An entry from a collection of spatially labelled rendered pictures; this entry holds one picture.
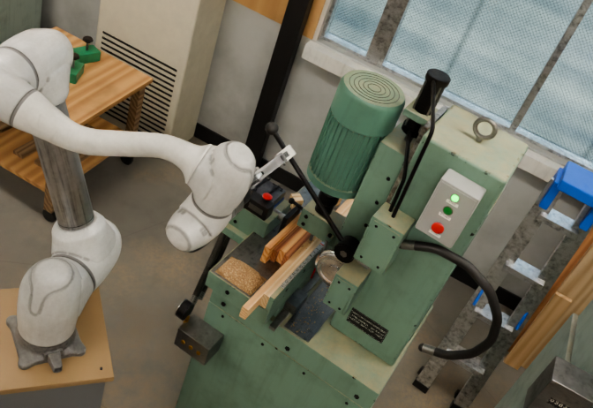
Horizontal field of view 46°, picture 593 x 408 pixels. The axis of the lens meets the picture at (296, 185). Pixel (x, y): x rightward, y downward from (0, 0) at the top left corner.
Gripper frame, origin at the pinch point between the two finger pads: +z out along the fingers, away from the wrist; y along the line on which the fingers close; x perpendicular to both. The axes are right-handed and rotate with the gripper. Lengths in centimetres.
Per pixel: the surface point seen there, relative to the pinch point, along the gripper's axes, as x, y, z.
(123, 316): -19, -131, 17
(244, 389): -55, -60, -8
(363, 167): -14.6, 16.7, 8.7
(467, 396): -131, -58, 77
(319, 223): -22.6, -9.0, 10.4
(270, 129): 7.6, 7.1, -1.5
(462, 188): -29, 44, -2
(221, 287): -20.2, -30.8, -14.7
